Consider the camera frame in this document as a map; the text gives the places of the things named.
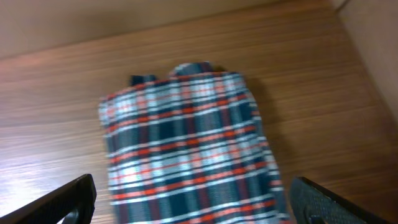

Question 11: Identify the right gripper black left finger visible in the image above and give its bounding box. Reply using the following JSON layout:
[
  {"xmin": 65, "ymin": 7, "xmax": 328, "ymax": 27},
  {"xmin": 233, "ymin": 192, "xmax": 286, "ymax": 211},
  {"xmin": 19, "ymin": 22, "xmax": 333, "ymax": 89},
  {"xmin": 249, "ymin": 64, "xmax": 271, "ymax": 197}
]
[{"xmin": 1, "ymin": 174, "xmax": 96, "ymax": 224}]

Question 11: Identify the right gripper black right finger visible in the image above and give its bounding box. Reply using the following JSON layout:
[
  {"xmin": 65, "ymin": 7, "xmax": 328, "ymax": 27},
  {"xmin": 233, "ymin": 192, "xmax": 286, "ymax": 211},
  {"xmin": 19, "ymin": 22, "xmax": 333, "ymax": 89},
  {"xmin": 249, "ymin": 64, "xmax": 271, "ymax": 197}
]
[{"xmin": 289, "ymin": 177, "xmax": 389, "ymax": 224}]

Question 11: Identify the plaid cloth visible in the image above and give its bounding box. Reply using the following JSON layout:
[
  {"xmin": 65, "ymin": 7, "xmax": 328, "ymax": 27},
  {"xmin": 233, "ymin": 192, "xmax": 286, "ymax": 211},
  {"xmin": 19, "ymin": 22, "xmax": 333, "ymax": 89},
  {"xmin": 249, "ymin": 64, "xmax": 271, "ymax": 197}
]
[{"xmin": 98, "ymin": 62, "xmax": 290, "ymax": 223}]

